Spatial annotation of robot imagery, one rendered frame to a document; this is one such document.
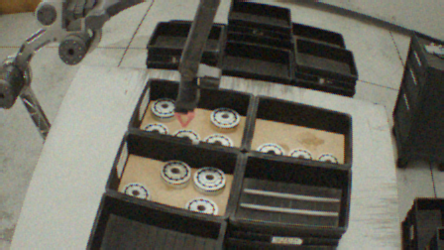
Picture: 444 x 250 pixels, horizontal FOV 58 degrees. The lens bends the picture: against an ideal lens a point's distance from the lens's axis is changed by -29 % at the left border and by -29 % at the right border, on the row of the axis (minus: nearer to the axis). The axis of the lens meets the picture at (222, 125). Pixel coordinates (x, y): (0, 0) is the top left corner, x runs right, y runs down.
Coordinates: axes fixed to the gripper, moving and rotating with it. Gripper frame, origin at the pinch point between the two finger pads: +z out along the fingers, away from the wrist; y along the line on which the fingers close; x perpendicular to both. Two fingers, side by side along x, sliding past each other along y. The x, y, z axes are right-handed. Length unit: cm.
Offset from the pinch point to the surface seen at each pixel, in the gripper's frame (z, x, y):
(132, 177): 11.7, 14.9, -20.1
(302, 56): 47, -45, 122
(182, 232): 11.2, -6.2, -40.0
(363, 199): 25, -73, -4
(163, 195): 11.7, 2.8, -25.4
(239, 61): 58, -9, 120
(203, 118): 11.9, -3.9, 15.0
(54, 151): 25, 59, -6
